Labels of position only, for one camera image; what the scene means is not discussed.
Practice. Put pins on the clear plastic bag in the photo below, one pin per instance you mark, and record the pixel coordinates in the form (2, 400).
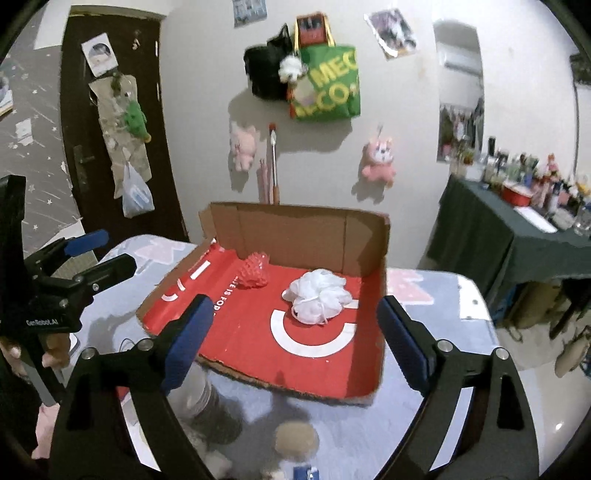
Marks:
(136, 196)

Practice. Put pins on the white plush dog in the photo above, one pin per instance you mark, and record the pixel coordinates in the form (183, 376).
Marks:
(292, 69)

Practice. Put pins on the green plush toy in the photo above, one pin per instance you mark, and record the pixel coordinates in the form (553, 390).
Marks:
(135, 119)

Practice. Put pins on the row of bottles and jars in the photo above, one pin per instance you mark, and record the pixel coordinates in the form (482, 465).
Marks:
(531, 168)

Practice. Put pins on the beige shoes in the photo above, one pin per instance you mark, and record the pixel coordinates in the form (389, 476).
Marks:
(572, 353)

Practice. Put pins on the pink plush cat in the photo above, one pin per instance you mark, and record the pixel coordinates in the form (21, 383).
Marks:
(379, 159)

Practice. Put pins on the black bag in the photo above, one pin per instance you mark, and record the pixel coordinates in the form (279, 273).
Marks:
(263, 69)

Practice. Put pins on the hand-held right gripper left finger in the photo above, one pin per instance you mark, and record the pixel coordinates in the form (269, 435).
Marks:
(189, 346)

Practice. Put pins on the red mesh bath pouf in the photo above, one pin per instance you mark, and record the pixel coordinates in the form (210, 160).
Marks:
(254, 271)

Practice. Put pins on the round picture card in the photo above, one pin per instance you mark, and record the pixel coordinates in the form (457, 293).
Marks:
(99, 53)

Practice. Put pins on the red bowl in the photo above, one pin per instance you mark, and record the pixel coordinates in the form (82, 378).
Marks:
(518, 194)

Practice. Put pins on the pink sticks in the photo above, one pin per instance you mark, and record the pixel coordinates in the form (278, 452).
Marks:
(263, 182)

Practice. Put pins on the framed wall picture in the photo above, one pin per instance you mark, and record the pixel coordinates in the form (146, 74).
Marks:
(4, 94)

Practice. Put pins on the dark brown door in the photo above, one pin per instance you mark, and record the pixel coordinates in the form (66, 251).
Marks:
(78, 92)

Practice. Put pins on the grey printed blanket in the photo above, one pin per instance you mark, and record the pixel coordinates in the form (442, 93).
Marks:
(360, 429)

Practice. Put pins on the white paper sheet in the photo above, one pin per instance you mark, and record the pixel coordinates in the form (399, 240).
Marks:
(535, 219)

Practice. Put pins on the pale pink plush rabbit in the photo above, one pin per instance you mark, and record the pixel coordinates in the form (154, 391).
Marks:
(244, 145)

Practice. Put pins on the table with dark green cloth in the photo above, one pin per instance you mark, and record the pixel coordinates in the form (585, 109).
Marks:
(480, 240)

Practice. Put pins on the white mesh bath pouf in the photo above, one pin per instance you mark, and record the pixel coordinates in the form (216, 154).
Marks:
(318, 295)

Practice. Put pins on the arched wall mirror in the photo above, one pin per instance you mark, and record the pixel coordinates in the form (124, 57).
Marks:
(459, 92)

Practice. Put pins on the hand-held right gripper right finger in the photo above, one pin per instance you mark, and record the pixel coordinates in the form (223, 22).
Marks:
(399, 339)

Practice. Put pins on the green tote bag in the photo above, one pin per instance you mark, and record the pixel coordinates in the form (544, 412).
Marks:
(332, 87)

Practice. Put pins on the tilted wall poster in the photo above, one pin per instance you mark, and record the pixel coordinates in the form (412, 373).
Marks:
(392, 30)

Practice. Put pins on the person's left hand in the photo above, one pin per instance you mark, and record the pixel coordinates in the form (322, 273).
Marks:
(14, 353)

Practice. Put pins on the red picture card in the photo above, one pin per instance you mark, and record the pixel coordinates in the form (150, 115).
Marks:
(310, 30)

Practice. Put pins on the pink cloth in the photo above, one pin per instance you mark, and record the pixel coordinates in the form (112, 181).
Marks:
(46, 427)

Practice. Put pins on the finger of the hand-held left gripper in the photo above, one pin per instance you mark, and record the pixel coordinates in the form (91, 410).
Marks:
(85, 243)
(111, 270)

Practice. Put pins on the glass jar with metal lid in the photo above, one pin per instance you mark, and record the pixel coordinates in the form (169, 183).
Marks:
(203, 399)

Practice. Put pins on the cardboard box with red lining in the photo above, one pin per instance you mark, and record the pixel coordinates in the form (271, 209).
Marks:
(258, 332)

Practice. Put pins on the small wall poster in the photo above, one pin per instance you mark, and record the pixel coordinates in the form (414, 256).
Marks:
(249, 11)

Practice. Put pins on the cardboard sheet on door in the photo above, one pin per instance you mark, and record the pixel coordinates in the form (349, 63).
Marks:
(108, 120)

